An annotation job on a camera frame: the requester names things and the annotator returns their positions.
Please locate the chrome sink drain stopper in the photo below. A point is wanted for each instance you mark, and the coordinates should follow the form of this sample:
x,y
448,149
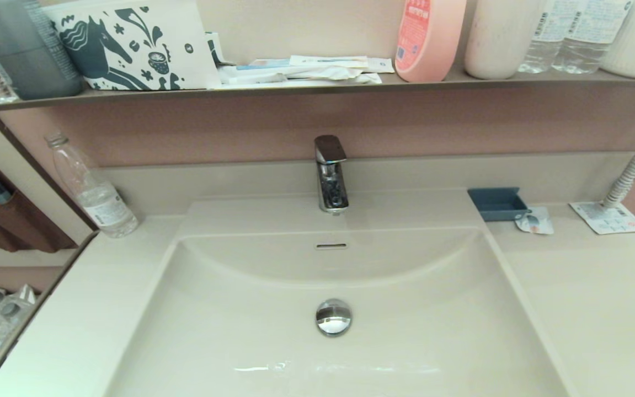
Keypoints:
x,y
334,317

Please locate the blue plastic soap dish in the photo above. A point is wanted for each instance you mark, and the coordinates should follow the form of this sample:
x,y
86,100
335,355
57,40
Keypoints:
x,y
498,206

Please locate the white toothbrush packet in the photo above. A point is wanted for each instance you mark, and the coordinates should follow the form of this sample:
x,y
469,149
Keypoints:
x,y
329,60

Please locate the white ceramic sink basin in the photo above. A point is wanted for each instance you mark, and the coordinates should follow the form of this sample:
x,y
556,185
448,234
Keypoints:
x,y
229,320

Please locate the pink lotion bottle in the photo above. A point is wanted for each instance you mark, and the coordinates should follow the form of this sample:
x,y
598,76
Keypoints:
x,y
429,43

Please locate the brown hanging pouch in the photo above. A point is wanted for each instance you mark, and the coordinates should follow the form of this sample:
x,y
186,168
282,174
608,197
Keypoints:
x,y
27,227

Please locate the horse pattern white box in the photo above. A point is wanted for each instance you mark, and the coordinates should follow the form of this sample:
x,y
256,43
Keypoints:
x,y
138,44

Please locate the clear labelled water bottle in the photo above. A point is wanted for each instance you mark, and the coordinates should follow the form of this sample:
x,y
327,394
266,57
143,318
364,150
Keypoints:
x,y
540,48
585,48

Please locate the white sachet with grey print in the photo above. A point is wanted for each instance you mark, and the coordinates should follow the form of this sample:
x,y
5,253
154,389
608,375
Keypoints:
x,y
535,221

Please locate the white instruction leaflet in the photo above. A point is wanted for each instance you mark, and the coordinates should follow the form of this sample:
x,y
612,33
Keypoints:
x,y
609,219

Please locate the small white sachet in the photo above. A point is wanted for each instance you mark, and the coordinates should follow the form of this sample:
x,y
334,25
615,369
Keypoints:
x,y
380,65

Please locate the brown wall shelf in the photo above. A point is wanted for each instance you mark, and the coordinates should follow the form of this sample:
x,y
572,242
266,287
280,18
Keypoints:
x,y
295,90

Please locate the crumpled white plastic wrapper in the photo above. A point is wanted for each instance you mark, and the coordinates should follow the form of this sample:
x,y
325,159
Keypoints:
x,y
317,77

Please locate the small white patterned box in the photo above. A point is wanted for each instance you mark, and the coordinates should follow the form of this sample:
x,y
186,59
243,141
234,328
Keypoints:
x,y
215,48

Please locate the white packet with blue stripe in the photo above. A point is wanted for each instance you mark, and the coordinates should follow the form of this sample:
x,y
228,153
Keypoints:
x,y
266,66

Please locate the cream cylindrical cup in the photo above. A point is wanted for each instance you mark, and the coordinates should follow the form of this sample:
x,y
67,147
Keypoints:
x,y
499,43

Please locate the dark grey bottle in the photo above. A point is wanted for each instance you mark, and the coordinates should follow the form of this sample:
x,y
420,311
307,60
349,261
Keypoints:
x,y
33,60

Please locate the clear plastic water bottle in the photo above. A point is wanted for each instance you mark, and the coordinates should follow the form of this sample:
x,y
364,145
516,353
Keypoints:
x,y
99,201

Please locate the chrome faucet spout body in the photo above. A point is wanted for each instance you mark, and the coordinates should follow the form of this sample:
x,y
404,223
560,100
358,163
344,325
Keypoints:
x,y
332,188

